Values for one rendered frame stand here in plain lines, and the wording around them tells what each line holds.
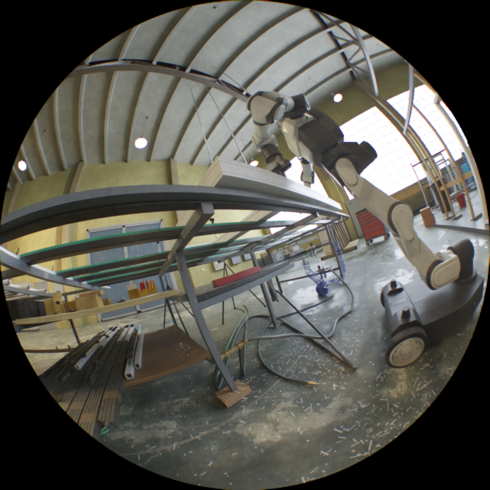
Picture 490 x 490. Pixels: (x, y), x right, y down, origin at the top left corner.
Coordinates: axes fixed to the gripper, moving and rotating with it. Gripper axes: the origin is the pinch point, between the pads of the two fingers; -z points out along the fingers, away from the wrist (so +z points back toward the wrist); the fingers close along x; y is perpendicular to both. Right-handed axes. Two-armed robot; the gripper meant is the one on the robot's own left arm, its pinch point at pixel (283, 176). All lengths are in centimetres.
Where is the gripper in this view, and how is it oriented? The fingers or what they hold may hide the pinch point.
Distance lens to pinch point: 68.4
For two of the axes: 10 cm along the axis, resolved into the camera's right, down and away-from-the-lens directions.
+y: -7.4, 1.4, -6.6
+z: -3.1, -9.4, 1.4
